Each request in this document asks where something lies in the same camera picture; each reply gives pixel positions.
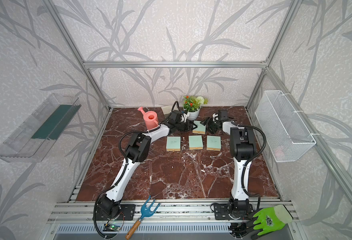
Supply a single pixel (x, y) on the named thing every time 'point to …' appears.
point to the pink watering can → (150, 118)
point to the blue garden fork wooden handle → (145, 212)
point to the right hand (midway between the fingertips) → (202, 123)
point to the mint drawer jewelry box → (195, 142)
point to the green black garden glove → (264, 221)
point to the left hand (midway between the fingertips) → (196, 127)
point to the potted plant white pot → (192, 105)
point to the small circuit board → (115, 227)
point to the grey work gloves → (166, 110)
